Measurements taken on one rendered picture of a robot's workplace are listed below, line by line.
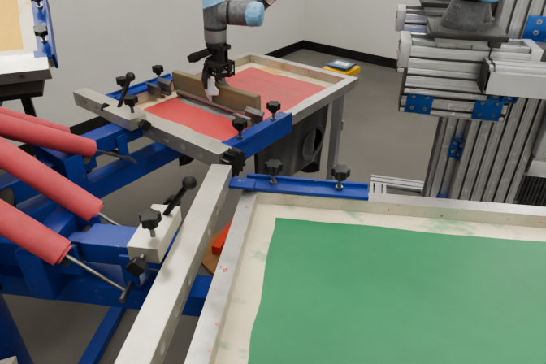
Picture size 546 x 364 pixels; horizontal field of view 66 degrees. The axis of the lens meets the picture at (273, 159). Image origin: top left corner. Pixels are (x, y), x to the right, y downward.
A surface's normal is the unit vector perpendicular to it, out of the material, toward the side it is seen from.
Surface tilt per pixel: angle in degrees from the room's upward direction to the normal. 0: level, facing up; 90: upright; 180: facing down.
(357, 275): 0
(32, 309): 0
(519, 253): 0
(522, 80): 90
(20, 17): 32
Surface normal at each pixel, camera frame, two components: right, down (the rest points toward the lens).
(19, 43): 0.21, -0.48
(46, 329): 0.01, -0.86
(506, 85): -0.22, 0.50
